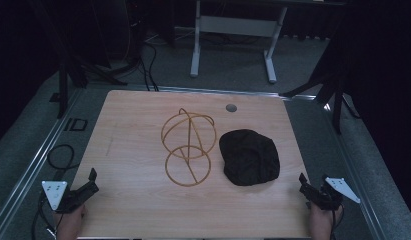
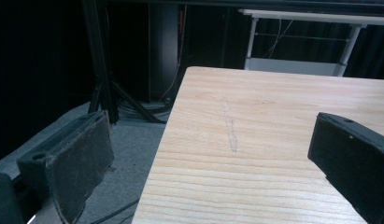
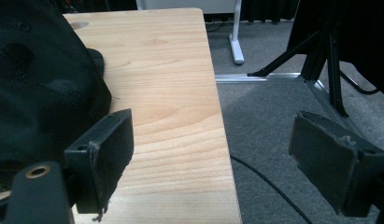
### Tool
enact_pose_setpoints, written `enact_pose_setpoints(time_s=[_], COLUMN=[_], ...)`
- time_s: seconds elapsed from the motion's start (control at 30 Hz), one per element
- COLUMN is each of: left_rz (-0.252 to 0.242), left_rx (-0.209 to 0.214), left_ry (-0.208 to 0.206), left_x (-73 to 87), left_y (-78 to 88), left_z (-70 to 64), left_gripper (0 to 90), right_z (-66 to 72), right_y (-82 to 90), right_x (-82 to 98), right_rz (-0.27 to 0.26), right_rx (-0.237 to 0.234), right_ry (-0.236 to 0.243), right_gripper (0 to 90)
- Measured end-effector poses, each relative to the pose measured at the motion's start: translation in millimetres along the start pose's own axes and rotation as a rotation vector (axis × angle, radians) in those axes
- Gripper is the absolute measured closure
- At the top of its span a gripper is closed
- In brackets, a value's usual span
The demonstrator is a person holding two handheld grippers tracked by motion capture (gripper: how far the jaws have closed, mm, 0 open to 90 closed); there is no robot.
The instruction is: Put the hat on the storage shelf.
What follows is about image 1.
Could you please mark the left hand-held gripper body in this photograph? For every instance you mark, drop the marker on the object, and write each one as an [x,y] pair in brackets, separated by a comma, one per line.
[54,193]

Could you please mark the person's right hand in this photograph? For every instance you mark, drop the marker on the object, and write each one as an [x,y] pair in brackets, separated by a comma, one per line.
[323,218]

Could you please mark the black hat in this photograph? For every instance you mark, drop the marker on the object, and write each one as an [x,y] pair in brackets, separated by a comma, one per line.
[249,156]

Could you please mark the white metal desk frame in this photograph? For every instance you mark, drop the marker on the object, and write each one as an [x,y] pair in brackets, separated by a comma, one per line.
[238,26]

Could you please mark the black rectangular floor bracket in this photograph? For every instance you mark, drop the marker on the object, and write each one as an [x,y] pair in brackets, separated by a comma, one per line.
[76,124]

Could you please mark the metal floor rail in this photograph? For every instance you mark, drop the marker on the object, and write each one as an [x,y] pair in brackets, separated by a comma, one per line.
[199,89]
[29,170]
[356,186]

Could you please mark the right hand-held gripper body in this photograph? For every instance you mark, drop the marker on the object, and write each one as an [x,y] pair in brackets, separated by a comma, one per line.
[336,191]

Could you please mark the person's left hand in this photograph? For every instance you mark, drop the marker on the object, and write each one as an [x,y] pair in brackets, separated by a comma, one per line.
[73,220]

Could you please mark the grey round table grommet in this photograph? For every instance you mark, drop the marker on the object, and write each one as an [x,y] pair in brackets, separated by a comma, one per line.
[231,108]

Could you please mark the black tripod stand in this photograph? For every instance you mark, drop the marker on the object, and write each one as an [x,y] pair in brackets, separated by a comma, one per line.
[63,90]
[338,100]

